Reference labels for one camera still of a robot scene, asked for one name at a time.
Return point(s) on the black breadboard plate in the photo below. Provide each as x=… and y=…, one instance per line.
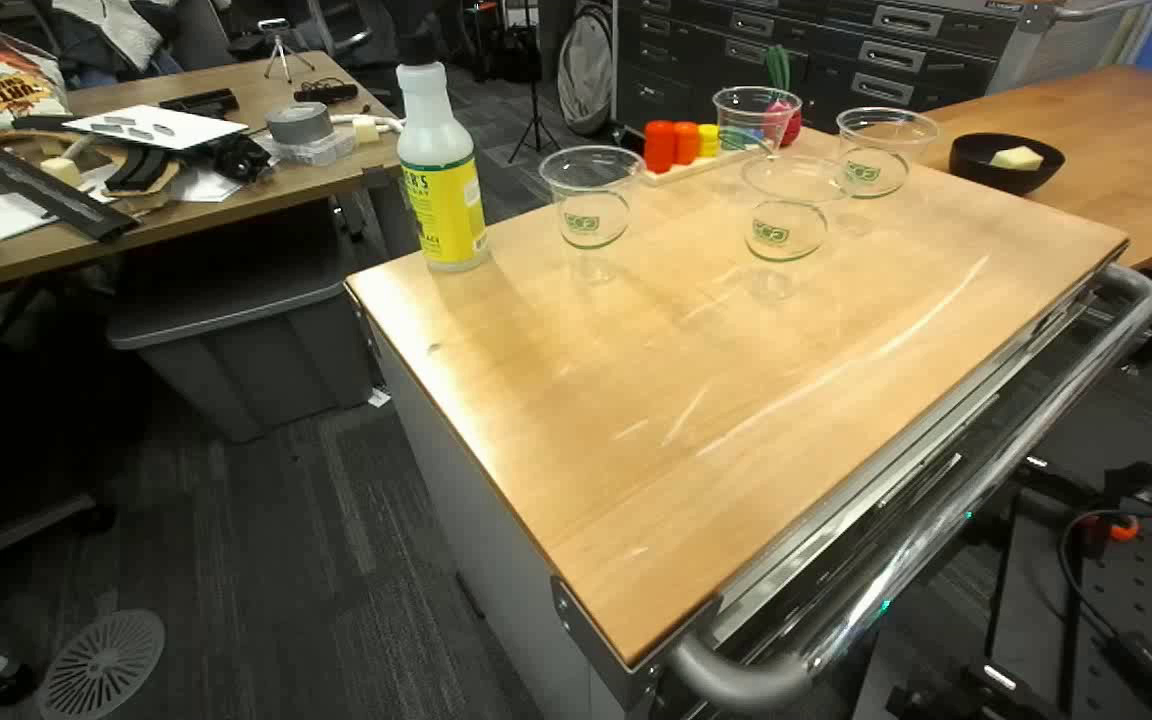
x=1140, y=627

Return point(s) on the office chair base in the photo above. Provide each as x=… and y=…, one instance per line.
x=17, y=535

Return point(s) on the wooden office desk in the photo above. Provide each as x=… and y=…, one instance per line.
x=258, y=187

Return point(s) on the white bottle yellow label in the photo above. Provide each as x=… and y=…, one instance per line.
x=440, y=187

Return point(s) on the dark drawer cabinet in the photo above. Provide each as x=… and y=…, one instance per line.
x=682, y=52

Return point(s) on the flat black device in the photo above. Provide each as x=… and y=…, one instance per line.
x=199, y=101

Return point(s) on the long black bar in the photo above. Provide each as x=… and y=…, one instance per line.
x=42, y=191

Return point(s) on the orange chip bag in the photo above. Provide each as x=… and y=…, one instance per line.
x=3, y=91

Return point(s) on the grey metal cart body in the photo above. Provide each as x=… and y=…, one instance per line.
x=498, y=535

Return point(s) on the grey tape roll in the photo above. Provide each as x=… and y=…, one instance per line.
x=299, y=127

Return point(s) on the black pouch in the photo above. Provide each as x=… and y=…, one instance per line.
x=238, y=157

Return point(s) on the white printed paper sheet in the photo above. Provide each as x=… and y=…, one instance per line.
x=159, y=127

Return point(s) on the white round fan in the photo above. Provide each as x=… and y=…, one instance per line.
x=584, y=64

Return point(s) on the black bowl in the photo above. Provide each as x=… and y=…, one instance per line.
x=979, y=167

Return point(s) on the grey under-desk cabinet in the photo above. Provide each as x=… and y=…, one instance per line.
x=242, y=344

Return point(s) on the white jacket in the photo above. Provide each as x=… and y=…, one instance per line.
x=110, y=26

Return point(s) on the black tripod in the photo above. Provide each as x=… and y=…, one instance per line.
x=538, y=95

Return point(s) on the black remote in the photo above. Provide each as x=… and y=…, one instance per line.
x=326, y=91

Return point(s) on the clear plastic cup green logo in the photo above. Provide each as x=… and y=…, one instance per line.
x=756, y=127
x=590, y=226
x=868, y=173
x=785, y=232

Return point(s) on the pale yellow block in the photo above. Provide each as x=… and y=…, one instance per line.
x=1019, y=157

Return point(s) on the round floor grille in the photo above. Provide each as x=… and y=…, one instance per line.
x=102, y=660

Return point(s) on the small white paper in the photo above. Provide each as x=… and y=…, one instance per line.
x=11, y=215

